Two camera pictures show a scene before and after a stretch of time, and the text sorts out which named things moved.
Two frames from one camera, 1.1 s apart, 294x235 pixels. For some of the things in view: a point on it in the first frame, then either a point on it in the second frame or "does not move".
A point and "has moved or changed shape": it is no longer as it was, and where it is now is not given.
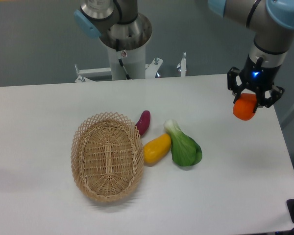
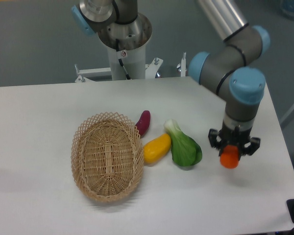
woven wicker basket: [107, 156] does not move
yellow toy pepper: [156, 149] does not move
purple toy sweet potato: [143, 123] does not move
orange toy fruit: [244, 108] has moved or changed shape
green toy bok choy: [185, 151] does not move
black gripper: [257, 77] to [235, 137]
